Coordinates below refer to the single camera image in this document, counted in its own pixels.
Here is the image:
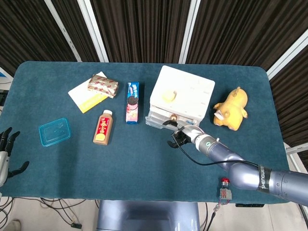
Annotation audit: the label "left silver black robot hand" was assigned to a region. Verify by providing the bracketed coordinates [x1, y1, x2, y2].
[0, 127, 30, 188]

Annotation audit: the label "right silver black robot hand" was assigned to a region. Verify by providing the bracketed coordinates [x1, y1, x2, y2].
[162, 119, 205, 149]

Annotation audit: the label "clear plastic drawer with toys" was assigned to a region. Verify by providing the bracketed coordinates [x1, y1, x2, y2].
[145, 109, 200, 130]

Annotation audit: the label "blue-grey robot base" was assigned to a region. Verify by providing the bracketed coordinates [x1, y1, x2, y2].
[96, 200, 200, 231]

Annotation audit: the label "white plastic drawer unit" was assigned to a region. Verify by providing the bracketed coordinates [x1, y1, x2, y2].
[149, 65, 216, 121]

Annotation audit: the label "yellow sticky note pad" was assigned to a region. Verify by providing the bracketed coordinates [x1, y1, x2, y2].
[162, 89, 178, 103]

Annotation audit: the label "yellow plush toy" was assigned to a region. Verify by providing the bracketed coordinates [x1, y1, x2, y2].
[213, 86, 248, 131]

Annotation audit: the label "blue clear plastic lid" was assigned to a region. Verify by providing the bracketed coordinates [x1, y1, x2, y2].
[38, 117, 73, 147]

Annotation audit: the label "white shoe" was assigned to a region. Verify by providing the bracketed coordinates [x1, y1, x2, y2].
[4, 219, 22, 231]

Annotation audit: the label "blue cookie box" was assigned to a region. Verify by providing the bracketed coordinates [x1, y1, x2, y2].
[125, 82, 141, 125]

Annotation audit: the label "red emergency stop button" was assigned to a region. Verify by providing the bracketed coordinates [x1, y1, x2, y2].
[218, 177, 233, 200]

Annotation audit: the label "black box device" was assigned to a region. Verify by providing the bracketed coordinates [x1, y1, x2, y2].
[0, 89, 10, 106]

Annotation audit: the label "teal table cloth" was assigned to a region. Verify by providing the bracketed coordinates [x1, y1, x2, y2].
[0, 60, 295, 204]

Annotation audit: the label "brown milk tea bottle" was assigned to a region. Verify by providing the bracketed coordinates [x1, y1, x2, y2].
[92, 109, 114, 146]

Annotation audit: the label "white panel with blue mark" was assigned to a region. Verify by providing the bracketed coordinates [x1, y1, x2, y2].
[0, 66, 14, 85]

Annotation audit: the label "gold foil snack package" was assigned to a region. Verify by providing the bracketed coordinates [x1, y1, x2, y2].
[87, 74, 119, 99]

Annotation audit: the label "white yellow booklet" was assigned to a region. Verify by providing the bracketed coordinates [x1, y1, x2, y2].
[68, 71, 108, 114]

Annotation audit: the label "dark brown pleated curtain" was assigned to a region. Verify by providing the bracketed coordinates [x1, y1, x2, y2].
[0, 0, 308, 169]

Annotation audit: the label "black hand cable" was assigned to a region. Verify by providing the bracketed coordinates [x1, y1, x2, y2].
[172, 134, 259, 168]

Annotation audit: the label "tangled black floor cables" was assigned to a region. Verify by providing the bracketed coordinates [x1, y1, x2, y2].
[0, 196, 102, 229]

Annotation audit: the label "thin multicolour button wire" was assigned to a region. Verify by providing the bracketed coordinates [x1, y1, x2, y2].
[206, 198, 229, 231]

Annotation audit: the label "white metal frame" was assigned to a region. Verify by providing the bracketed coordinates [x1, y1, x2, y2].
[283, 141, 308, 176]

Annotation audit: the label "wide white post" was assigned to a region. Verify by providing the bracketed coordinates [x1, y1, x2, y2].
[77, 0, 109, 63]

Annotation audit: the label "thin white post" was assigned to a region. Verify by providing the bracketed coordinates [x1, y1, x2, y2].
[44, 0, 82, 62]

